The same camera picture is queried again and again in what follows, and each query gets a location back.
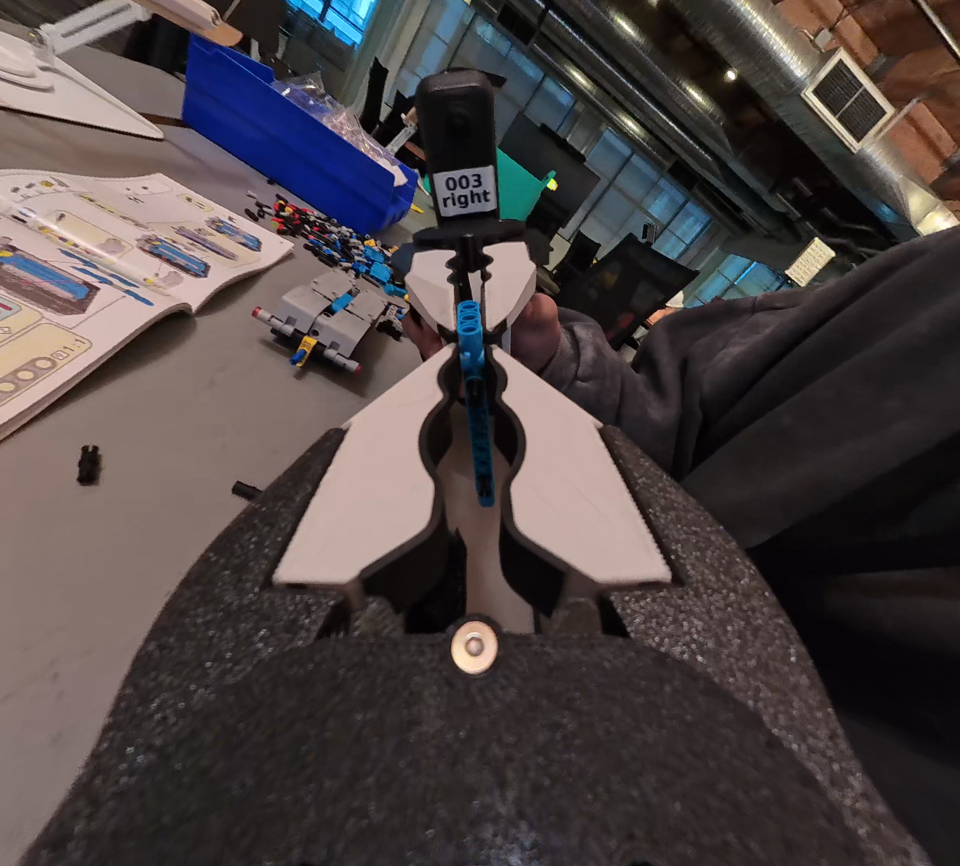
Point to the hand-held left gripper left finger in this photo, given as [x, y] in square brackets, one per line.
[360, 499]

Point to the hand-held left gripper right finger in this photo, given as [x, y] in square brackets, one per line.
[585, 499]

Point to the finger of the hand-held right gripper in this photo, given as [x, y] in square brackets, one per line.
[510, 289]
[433, 289]

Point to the blue perforated building beam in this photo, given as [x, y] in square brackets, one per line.
[480, 431]

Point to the grey desk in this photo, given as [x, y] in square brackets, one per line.
[187, 491]

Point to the person's right hand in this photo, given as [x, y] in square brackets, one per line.
[540, 337]

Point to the teal felt bag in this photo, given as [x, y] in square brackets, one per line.
[525, 191]

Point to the large black display screen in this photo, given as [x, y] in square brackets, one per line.
[555, 169]

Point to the grey black motor block assembly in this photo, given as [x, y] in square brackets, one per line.
[330, 319]

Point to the black connector pin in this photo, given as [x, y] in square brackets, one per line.
[88, 465]
[246, 489]

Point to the pile of small building pieces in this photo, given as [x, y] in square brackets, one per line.
[330, 236]

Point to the pile of clear plastic bags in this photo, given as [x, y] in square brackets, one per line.
[337, 124]

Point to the black mesh office chair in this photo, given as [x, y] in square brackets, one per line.
[637, 289]

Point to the blue plastic bin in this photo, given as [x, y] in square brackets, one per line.
[277, 124]

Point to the white printed sheet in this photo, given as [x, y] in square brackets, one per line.
[810, 260]

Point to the open instruction booklet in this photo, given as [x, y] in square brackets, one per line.
[112, 266]

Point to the person's dark jacket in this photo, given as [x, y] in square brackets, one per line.
[885, 693]

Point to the white wooden-top laptop stand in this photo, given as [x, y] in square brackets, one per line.
[75, 86]

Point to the white ceiling air vent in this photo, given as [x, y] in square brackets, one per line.
[847, 100]

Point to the silver ventilation duct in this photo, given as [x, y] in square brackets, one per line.
[750, 19]

